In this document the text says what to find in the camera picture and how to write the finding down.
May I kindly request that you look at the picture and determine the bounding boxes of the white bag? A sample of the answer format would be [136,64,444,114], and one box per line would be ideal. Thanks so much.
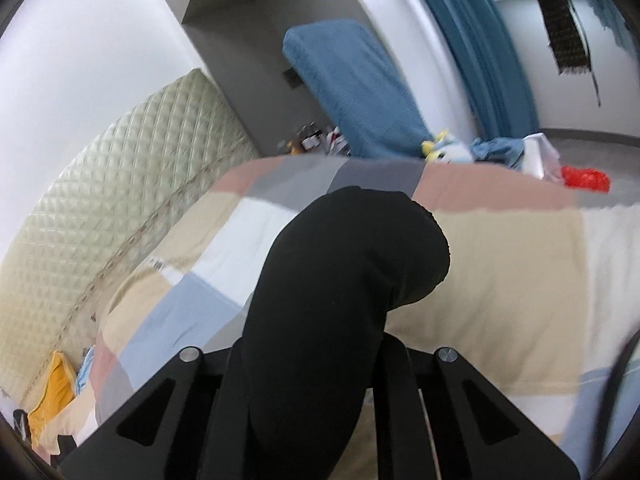
[520,132,565,182]

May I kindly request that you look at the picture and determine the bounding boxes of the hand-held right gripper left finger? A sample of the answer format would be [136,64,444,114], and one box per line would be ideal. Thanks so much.
[59,342,251,480]

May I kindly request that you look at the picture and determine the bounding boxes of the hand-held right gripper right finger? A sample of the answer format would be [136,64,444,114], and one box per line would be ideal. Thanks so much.
[372,332,582,480]

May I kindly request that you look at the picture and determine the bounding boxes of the dark hanging scarf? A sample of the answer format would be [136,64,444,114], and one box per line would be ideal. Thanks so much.
[529,0,603,107]

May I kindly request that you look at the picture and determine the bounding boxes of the red plastic bag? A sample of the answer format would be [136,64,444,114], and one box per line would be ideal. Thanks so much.
[560,165,612,194]

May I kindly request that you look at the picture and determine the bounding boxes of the black cable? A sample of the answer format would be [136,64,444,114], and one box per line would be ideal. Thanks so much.
[594,329,640,463]

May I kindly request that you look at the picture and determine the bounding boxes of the quilted cream headboard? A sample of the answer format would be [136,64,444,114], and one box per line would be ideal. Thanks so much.
[0,69,262,403]

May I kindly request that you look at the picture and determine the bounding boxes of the checkered patchwork blanket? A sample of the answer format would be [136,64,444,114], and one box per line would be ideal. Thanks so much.
[92,152,640,466]

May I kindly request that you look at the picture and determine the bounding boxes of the blue terry mat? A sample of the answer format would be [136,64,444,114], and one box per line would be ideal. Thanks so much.
[282,19,437,160]

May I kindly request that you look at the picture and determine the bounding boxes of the yellow pillow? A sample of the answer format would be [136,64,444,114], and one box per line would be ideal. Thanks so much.
[27,350,79,452]

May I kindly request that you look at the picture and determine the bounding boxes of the group of small bottles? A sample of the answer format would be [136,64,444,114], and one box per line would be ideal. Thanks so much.
[277,122,352,157]

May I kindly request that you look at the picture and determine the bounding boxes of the blue curtain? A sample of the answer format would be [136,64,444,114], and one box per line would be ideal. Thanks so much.
[404,0,542,142]

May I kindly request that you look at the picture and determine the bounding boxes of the yellow and blue plush toy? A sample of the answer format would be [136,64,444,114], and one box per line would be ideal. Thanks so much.
[421,129,475,163]

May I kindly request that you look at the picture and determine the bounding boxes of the black garment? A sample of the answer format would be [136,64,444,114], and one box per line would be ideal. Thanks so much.
[241,186,452,480]

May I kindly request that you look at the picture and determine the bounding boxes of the blue denim clothes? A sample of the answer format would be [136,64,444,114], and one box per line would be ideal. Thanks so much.
[472,136,526,169]

